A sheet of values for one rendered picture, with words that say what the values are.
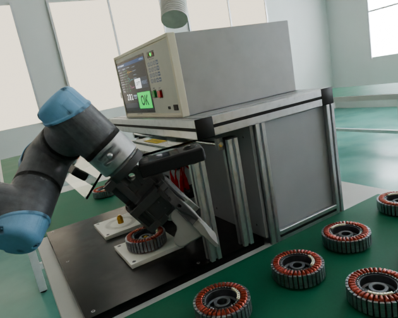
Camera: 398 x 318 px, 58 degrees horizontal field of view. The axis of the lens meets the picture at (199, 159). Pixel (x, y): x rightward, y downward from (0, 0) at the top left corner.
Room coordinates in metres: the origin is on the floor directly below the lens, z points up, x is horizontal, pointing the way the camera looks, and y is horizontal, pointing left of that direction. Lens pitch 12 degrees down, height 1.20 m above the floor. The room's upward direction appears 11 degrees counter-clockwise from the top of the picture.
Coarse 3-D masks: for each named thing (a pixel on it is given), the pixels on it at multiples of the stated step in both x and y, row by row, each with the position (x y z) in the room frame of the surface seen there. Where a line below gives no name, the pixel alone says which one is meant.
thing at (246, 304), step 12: (204, 288) 0.66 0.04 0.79; (216, 288) 0.66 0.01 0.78; (228, 288) 0.65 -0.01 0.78; (240, 288) 0.64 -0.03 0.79; (204, 300) 0.62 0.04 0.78; (216, 300) 0.63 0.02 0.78; (228, 300) 0.62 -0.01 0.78; (240, 300) 0.60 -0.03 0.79; (204, 312) 0.59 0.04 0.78; (216, 312) 0.58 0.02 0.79; (228, 312) 0.57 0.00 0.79; (240, 312) 0.57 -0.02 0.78
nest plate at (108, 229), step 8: (128, 216) 1.19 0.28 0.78; (96, 224) 1.17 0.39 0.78; (104, 224) 1.16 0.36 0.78; (112, 224) 1.14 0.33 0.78; (120, 224) 1.13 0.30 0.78; (128, 224) 1.12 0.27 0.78; (136, 224) 1.10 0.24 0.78; (104, 232) 1.08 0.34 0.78; (112, 232) 1.07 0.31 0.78; (120, 232) 1.07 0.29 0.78
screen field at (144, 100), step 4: (140, 92) 1.12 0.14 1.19; (144, 92) 1.09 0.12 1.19; (148, 92) 1.06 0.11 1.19; (140, 96) 1.12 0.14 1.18; (144, 96) 1.10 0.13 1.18; (148, 96) 1.07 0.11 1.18; (140, 100) 1.13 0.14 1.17; (144, 100) 1.10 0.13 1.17; (148, 100) 1.07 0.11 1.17; (140, 104) 1.14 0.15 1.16; (144, 104) 1.11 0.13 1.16; (148, 104) 1.08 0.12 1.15; (140, 108) 1.14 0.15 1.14; (144, 108) 1.12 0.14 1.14; (148, 108) 1.08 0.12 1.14
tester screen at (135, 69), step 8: (128, 64) 1.16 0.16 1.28; (136, 64) 1.10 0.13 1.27; (144, 64) 1.05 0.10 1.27; (120, 72) 1.25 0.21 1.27; (128, 72) 1.18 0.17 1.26; (136, 72) 1.12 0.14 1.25; (144, 72) 1.06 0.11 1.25; (120, 80) 1.26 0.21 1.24; (128, 80) 1.19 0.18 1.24; (128, 88) 1.21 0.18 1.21; (144, 88) 1.09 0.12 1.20; (136, 96) 1.15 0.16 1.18; (152, 104) 1.05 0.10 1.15
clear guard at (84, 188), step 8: (152, 136) 1.02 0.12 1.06; (160, 136) 0.99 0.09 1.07; (136, 144) 0.92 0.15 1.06; (144, 144) 0.90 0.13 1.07; (152, 144) 0.87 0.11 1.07; (160, 144) 0.85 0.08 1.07; (168, 144) 0.83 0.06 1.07; (176, 144) 0.81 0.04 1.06; (144, 152) 0.79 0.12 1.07; (152, 152) 0.78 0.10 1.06; (80, 160) 0.91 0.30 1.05; (80, 168) 0.86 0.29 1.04; (88, 168) 0.81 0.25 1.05; (72, 176) 0.88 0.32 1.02; (88, 176) 0.77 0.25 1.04; (96, 176) 0.73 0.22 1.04; (72, 184) 0.84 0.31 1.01; (80, 184) 0.79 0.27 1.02; (88, 184) 0.74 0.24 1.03; (80, 192) 0.75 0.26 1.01; (88, 192) 0.71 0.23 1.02
